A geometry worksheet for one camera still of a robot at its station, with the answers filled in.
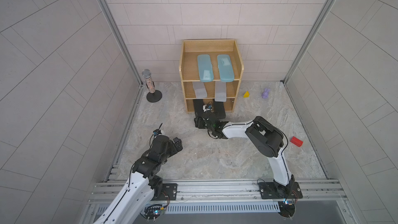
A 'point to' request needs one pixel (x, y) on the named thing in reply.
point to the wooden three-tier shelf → (188, 68)
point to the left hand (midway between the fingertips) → (178, 142)
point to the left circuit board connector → (153, 211)
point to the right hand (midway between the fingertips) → (197, 119)
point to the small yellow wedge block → (246, 95)
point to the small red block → (296, 141)
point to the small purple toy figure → (265, 94)
